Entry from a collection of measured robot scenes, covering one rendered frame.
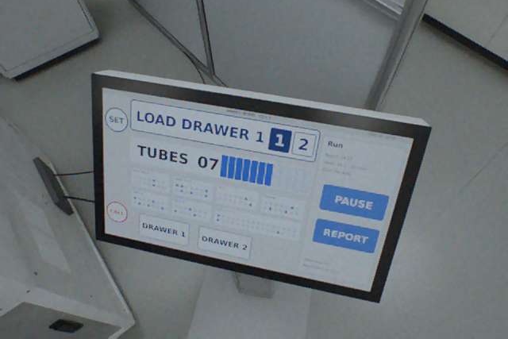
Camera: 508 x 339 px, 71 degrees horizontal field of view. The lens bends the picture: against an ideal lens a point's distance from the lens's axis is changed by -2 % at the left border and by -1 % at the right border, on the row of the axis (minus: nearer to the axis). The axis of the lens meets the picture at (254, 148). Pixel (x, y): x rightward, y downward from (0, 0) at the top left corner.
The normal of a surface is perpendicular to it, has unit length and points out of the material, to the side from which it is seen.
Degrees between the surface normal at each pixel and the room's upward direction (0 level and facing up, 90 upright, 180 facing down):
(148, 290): 0
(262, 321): 3
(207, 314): 5
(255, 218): 50
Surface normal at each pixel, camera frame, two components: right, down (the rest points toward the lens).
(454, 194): -0.04, -0.53
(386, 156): -0.18, 0.30
